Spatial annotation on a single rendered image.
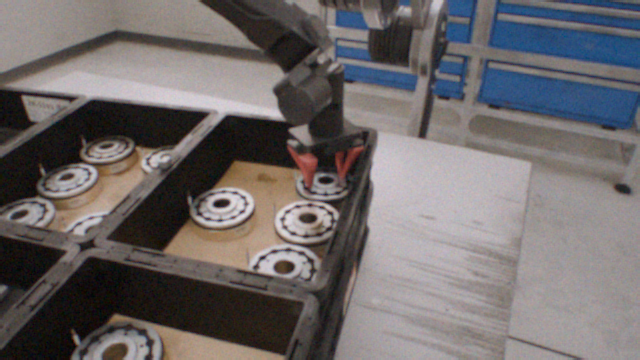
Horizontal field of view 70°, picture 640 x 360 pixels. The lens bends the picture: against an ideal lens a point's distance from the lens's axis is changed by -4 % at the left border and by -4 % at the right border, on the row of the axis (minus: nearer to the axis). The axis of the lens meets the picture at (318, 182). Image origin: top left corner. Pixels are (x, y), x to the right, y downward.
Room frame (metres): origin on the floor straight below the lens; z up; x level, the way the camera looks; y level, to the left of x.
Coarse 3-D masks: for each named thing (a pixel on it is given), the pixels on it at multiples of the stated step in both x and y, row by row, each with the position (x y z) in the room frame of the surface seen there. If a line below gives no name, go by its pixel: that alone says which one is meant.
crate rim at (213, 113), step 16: (96, 96) 0.88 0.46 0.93; (64, 112) 0.81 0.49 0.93; (192, 112) 0.81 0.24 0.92; (208, 112) 0.81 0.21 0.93; (48, 128) 0.75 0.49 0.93; (16, 144) 0.68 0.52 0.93; (0, 160) 0.64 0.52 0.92; (0, 224) 0.47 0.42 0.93; (16, 224) 0.47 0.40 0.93; (32, 224) 0.47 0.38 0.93; (96, 224) 0.47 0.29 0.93; (64, 240) 0.44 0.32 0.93; (80, 240) 0.44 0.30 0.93
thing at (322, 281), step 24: (216, 120) 0.77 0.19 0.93; (264, 120) 0.78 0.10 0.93; (192, 144) 0.68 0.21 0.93; (168, 168) 0.61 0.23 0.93; (360, 168) 0.60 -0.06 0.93; (144, 192) 0.54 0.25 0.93; (360, 192) 0.56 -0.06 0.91; (120, 216) 0.49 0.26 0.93; (96, 240) 0.44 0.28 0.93; (336, 240) 0.44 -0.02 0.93; (192, 264) 0.40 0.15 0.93; (216, 264) 0.40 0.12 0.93; (336, 264) 0.41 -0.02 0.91; (312, 288) 0.36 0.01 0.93
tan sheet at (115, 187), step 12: (132, 168) 0.76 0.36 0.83; (108, 180) 0.72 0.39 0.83; (120, 180) 0.72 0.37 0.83; (132, 180) 0.72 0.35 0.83; (108, 192) 0.68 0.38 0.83; (120, 192) 0.68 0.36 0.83; (96, 204) 0.65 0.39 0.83; (108, 204) 0.65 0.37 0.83; (60, 216) 0.61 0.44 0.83; (72, 216) 0.61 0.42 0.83; (84, 216) 0.61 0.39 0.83; (60, 228) 0.58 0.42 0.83
